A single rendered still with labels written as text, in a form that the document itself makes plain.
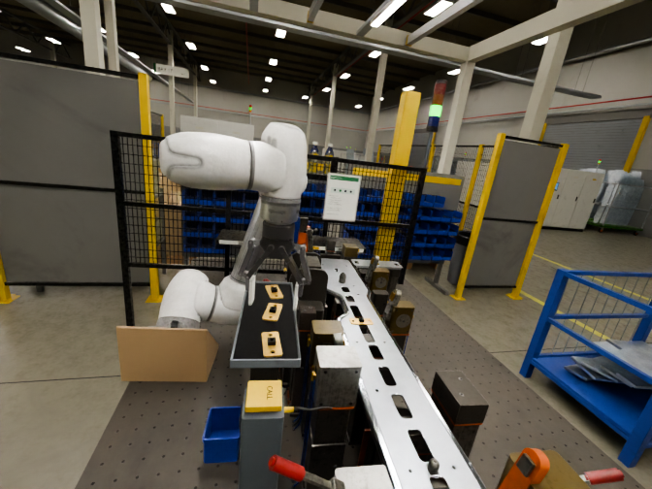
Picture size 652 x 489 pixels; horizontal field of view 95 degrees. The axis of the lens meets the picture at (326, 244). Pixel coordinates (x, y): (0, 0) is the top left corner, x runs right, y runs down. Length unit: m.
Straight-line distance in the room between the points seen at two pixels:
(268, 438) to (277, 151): 0.52
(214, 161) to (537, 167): 4.06
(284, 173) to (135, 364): 0.94
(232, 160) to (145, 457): 0.86
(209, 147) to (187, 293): 0.80
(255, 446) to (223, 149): 0.53
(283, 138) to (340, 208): 1.39
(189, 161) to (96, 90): 2.59
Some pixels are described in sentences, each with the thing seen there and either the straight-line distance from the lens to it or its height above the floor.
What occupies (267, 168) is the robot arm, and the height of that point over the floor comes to 1.52.
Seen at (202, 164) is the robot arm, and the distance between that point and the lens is 0.62.
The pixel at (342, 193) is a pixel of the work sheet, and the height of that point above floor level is 1.33.
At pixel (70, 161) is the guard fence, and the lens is 3.29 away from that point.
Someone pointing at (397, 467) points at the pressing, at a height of 1.00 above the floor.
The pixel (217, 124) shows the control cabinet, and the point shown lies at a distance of 7.79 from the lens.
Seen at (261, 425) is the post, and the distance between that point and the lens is 0.59.
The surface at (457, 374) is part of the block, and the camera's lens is 0.97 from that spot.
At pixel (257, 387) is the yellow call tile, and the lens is 0.60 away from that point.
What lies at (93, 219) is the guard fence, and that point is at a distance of 3.32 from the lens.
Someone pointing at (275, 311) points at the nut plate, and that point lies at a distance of 0.79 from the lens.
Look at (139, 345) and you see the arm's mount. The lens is 1.28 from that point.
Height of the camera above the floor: 1.57
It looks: 17 degrees down
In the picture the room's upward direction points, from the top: 7 degrees clockwise
